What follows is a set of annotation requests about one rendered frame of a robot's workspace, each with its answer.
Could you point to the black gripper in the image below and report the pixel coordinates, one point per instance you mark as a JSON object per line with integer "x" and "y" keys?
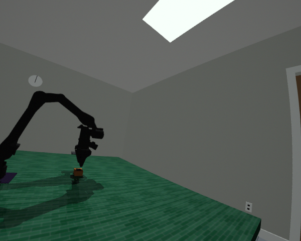
{"x": 81, "y": 151}

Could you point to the orange block with dark square mark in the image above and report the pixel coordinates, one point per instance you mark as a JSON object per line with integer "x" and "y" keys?
{"x": 78, "y": 172}

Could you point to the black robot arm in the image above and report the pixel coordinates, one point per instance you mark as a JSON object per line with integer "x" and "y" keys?
{"x": 10, "y": 145}

